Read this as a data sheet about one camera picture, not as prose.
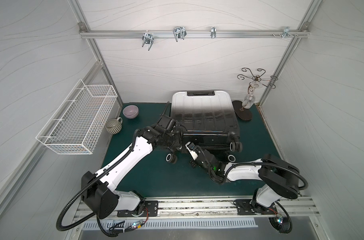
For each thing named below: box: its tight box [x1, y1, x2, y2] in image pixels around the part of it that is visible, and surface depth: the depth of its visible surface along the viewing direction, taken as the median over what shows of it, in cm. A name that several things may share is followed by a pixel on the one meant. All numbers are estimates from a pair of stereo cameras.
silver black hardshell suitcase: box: [166, 90, 243, 164], surface depth 86 cm
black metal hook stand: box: [232, 67, 278, 121], surface depth 104 cm
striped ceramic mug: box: [105, 117, 123, 135], surface depth 102 cm
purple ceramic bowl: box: [122, 104, 139, 119], surface depth 113 cm
